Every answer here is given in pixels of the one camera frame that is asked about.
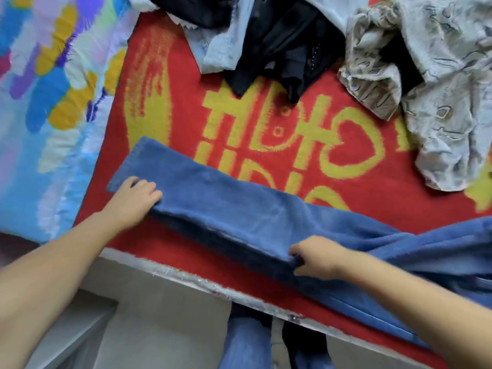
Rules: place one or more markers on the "person's blue trousers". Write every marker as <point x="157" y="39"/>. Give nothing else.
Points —
<point x="246" y="342"/>

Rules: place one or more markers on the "blue jeans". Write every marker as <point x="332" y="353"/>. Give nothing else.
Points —
<point x="254" y="219"/>

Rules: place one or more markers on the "person's right hand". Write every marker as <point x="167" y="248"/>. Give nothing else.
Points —
<point x="321" y="259"/>

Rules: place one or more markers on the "blue patterned pillow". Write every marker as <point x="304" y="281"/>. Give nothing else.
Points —
<point x="54" y="103"/>

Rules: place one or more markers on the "pile of mixed clothes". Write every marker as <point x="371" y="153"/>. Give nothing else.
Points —
<point x="430" y="73"/>

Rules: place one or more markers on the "person's left forearm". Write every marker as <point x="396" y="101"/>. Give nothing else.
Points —
<point x="46" y="280"/>

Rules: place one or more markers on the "grey wardrobe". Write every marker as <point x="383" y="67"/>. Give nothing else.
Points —
<point x="69" y="330"/>

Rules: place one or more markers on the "red and yellow blanket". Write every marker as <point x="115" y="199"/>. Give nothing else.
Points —
<point x="177" y="80"/>

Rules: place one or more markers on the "person's left hand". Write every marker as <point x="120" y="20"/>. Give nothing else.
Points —
<point x="132" y="203"/>

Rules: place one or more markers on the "person's right forearm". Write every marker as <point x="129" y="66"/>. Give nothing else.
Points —
<point x="430" y="311"/>

